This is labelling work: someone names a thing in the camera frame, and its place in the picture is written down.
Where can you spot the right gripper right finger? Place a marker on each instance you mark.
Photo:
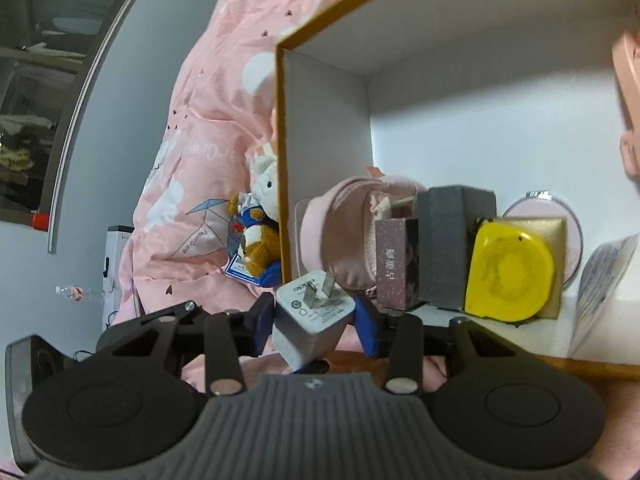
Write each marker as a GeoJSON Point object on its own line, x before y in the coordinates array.
{"type": "Point", "coordinates": [396, 338]}

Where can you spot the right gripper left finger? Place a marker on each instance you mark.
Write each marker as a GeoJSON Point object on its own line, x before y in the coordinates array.
{"type": "Point", "coordinates": [230, 335]}

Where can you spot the white charger plug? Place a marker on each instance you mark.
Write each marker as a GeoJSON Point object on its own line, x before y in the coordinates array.
{"type": "Point", "coordinates": [312, 313]}

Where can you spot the mauve speckled small box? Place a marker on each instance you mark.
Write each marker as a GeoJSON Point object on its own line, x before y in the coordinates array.
{"type": "Point", "coordinates": [397, 263]}

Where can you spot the pink mini backpack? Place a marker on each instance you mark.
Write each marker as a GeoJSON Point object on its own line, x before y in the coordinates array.
{"type": "Point", "coordinates": [335, 231]}

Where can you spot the yellow tape measure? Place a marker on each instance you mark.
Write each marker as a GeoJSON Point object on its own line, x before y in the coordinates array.
{"type": "Point", "coordinates": [510, 272]}

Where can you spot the dark grey box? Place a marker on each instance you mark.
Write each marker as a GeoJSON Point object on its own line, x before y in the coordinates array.
{"type": "Point", "coordinates": [448, 222]}

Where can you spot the gold box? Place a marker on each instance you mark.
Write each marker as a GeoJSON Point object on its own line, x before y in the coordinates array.
{"type": "Point", "coordinates": [545, 259]}

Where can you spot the round compact mirror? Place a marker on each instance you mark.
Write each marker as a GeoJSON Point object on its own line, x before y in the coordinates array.
{"type": "Point", "coordinates": [557, 223]}

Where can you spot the white hand cream tube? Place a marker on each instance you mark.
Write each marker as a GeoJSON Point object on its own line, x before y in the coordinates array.
{"type": "Point", "coordinates": [602, 273]}

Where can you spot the pink handheld fan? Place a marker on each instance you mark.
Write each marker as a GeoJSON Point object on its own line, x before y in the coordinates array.
{"type": "Point", "coordinates": [625, 57]}

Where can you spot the blue white card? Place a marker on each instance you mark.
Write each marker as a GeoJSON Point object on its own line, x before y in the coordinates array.
{"type": "Point", "coordinates": [236, 269]}

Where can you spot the white storage box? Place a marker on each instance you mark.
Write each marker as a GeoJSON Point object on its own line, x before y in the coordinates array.
{"type": "Point", "coordinates": [116, 239]}

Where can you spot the white black plush cat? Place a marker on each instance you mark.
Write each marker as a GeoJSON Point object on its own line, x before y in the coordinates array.
{"type": "Point", "coordinates": [265, 180]}

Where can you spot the pink cloud-print duvet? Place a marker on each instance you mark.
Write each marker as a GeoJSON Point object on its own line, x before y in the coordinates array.
{"type": "Point", "coordinates": [221, 117]}

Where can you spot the orange cardboard box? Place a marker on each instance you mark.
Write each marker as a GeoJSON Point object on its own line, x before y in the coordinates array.
{"type": "Point", "coordinates": [512, 96]}

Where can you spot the brown plush keychain toy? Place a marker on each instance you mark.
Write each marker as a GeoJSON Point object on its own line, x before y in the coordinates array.
{"type": "Point", "coordinates": [259, 248]}

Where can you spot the window frame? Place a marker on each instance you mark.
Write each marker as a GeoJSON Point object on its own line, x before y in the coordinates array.
{"type": "Point", "coordinates": [51, 54]}

